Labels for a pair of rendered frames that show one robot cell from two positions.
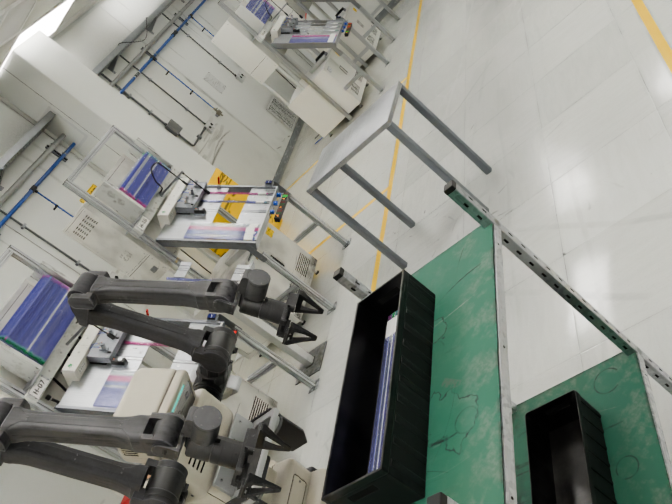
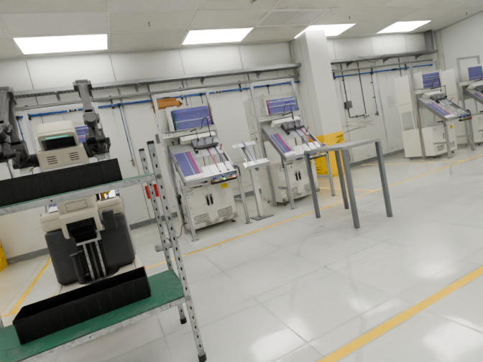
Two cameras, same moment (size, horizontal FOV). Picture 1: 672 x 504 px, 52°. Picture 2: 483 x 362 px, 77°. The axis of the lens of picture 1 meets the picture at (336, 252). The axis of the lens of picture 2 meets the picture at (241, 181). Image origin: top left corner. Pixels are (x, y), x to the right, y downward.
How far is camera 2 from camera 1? 1.66 m
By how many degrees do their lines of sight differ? 34
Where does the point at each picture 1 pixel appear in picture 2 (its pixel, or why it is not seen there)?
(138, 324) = not seen: hidden behind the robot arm
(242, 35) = (408, 86)
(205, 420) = not seen: outside the picture
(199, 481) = (44, 165)
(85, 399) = (175, 151)
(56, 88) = (307, 55)
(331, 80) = (430, 135)
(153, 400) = (52, 129)
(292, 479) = (82, 200)
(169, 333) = not seen: hidden behind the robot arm
